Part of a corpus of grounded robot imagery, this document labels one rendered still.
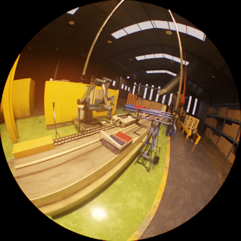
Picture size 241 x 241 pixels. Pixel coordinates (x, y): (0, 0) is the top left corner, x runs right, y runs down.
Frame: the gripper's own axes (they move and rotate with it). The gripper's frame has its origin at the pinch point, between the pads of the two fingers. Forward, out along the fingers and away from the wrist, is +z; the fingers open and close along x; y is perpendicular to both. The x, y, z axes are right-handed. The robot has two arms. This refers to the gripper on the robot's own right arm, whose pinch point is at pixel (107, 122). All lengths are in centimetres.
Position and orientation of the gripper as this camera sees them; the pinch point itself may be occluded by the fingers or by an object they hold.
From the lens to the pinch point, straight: 188.0
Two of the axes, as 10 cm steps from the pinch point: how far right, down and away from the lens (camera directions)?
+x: 7.9, 3.3, -5.2
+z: -1.9, 9.3, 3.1
